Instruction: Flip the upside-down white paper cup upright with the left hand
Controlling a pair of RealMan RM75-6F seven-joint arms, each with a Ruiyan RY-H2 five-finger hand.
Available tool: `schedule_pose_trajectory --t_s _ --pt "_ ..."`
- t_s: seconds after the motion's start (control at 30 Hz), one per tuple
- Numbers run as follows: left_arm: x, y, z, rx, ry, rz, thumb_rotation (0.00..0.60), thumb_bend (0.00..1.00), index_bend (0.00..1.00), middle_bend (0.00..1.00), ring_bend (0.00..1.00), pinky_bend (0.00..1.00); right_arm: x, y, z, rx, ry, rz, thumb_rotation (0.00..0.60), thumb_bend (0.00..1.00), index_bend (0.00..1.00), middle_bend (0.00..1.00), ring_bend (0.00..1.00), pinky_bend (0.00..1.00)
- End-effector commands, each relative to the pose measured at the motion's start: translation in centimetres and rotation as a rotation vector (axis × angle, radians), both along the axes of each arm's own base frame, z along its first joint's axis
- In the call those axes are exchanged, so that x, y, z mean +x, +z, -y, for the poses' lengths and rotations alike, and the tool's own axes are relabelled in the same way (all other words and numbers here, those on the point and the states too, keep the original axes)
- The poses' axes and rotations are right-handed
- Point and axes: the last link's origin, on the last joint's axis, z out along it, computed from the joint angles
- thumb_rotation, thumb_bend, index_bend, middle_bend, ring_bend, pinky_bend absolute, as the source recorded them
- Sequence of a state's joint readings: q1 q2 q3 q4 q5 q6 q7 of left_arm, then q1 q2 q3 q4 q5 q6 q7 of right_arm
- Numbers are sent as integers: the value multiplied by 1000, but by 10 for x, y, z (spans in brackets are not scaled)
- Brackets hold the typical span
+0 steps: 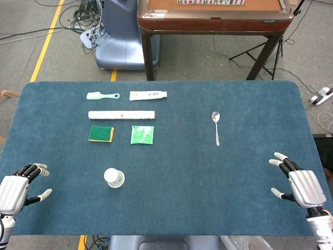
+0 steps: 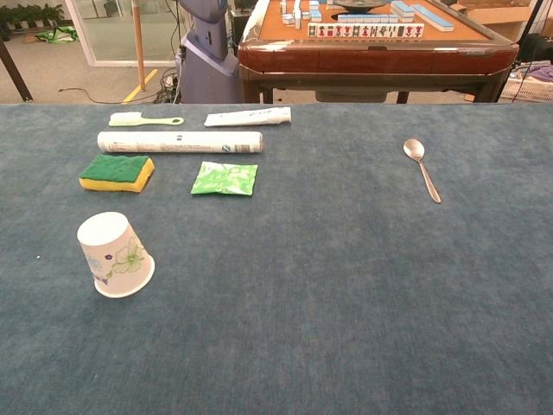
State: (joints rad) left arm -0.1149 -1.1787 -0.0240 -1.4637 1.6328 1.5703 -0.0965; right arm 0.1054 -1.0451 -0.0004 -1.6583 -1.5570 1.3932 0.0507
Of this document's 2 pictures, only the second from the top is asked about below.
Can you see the white floral paper cup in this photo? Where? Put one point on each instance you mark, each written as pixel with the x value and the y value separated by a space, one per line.
pixel 114 259

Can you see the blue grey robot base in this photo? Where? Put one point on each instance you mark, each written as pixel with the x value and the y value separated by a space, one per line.
pixel 207 73

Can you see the green plastic packet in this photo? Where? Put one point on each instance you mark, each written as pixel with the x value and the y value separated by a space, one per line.
pixel 224 178

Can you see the white toothpaste tube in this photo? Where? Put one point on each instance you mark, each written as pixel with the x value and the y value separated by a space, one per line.
pixel 246 117

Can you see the rolled white paper roll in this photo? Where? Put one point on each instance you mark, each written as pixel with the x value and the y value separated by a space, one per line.
pixel 181 142

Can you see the metal spoon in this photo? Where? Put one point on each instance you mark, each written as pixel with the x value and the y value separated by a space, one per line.
pixel 414 150

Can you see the green yellow sponge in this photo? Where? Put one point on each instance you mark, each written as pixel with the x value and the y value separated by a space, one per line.
pixel 116 173

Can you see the brown mahjong table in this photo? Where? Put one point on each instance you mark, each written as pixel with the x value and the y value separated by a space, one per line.
pixel 367 60

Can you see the white standing mahjong tile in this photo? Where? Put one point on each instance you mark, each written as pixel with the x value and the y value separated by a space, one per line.
pixel 357 30
pixel 339 30
pixel 392 30
pixel 383 30
pixel 375 30
pixel 402 30
pixel 410 30
pixel 321 30
pixel 330 30
pixel 419 30
pixel 366 30
pixel 312 30
pixel 347 30

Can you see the tall mahjong tile stack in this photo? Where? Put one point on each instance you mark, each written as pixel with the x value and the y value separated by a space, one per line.
pixel 298 15

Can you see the wooden pole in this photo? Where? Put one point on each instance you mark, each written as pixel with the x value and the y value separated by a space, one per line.
pixel 139 52

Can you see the blue-backed mahjong tile row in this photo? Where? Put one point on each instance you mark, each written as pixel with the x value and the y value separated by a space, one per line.
pixel 367 18

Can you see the dark round dish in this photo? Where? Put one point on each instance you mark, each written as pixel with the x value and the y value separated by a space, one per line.
pixel 358 4

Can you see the blue-backed mahjong tile stack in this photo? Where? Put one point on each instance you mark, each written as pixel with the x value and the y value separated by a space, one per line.
pixel 403 10

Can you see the long blue-backed tile row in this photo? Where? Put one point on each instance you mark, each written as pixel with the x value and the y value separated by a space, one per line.
pixel 434 18

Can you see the green bag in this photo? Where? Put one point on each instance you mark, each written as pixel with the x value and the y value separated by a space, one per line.
pixel 58 35

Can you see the white plastic basket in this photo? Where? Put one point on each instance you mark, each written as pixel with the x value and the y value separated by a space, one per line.
pixel 531 91

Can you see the black slanted pole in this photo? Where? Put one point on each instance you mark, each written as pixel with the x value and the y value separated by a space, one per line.
pixel 17 78

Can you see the black tripod leg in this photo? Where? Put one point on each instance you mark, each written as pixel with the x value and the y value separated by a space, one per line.
pixel 522 43

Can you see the cardboard box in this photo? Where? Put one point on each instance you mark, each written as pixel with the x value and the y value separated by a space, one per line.
pixel 501 15

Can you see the purple cloth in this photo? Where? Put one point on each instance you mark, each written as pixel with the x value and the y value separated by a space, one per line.
pixel 542 72

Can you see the black case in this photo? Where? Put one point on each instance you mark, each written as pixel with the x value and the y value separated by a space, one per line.
pixel 535 47

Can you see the potted green plants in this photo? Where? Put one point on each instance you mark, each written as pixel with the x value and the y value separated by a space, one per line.
pixel 30 15

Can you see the white glass door frame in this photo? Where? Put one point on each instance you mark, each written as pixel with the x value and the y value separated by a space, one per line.
pixel 82 34

